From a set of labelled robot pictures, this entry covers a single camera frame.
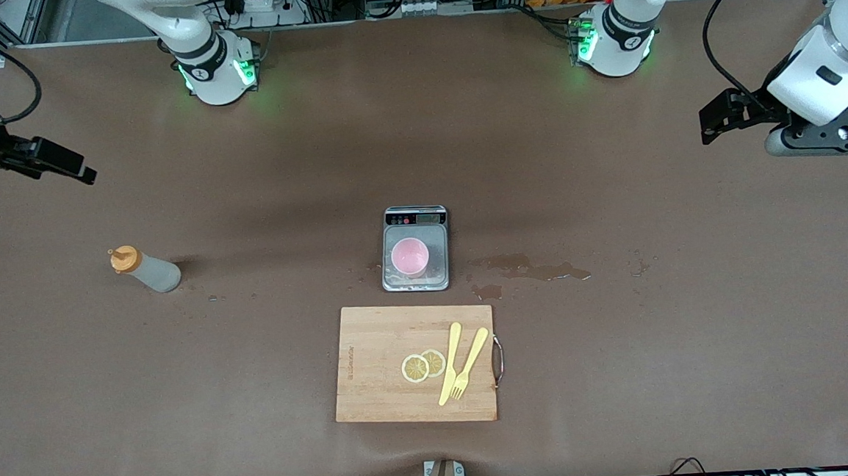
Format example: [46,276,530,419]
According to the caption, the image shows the sauce bottle with orange cap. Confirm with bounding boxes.
[108,242,183,297]

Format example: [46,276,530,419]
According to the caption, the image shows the pink plastic cup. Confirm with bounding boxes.
[390,237,431,279]

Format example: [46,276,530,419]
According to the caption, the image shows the brown table cover mat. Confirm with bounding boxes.
[0,0,848,476]

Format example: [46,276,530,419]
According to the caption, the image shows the white power strip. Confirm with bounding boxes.
[222,0,309,30]

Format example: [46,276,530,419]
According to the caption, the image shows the large liquid spill puddle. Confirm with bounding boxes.
[470,248,593,287]

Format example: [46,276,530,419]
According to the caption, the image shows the silver digital kitchen scale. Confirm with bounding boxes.
[377,203,453,295]

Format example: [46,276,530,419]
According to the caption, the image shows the yellow plastic fork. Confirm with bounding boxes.
[448,327,493,401]

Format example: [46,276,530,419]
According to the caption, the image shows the wooden cutting board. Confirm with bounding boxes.
[329,297,500,431]

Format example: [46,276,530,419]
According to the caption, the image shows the yellow plastic knife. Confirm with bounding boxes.
[434,322,467,407]

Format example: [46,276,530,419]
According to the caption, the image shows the lemon slice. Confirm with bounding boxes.
[400,353,431,384]
[420,348,448,378]

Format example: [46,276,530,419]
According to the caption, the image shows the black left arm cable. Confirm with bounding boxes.
[699,0,848,107]

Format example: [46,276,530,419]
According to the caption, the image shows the black cable bundle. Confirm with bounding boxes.
[669,447,848,476]

